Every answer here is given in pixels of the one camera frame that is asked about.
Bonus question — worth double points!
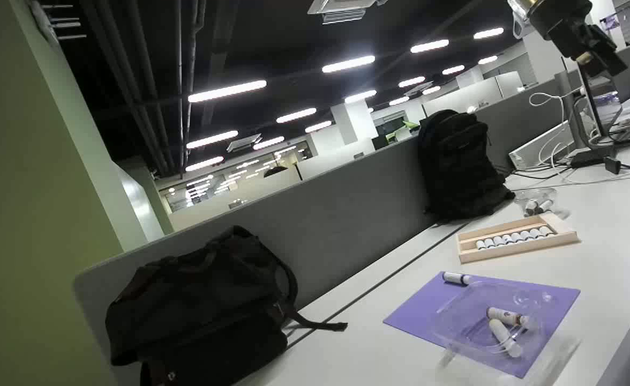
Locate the wooden bottle tray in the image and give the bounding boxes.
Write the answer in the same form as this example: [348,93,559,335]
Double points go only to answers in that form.
[457,213,578,265]

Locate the grey desk partition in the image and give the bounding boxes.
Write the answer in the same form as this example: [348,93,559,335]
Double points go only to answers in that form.
[70,77,567,340]

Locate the black backpack far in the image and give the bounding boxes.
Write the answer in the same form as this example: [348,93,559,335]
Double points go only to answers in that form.
[415,109,514,223]

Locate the large black backpack near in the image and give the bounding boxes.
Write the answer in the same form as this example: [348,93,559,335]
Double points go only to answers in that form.
[105,226,348,386]

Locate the white bottle on mat edge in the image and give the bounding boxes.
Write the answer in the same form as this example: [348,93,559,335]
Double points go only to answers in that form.
[442,271,470,287]

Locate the purple mat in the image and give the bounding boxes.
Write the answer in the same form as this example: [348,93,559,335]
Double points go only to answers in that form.
[384,275,580,380]

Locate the clear plastic bowl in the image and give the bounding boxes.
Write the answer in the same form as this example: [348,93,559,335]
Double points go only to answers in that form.
[514,186,569,218]

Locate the clear plastic container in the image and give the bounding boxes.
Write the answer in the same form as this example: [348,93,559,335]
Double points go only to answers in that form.
[432,284,554,360]

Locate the white bottle in container upper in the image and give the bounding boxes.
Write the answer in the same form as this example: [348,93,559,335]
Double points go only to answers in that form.
[487,307,534,328]

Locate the white bottle in container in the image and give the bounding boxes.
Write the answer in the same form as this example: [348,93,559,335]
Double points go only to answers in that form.
[488,320,523,358]
[487,307,534,328]

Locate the white bottle in container lower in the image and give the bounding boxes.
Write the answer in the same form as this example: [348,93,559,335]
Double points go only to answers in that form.
[488,320,523,358]

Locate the white power strip box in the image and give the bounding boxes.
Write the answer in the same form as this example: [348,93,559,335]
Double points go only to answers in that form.
[509,120,575,171]

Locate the camera on tripod stand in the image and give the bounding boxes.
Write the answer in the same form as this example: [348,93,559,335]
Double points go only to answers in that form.
[524,0,627,170]

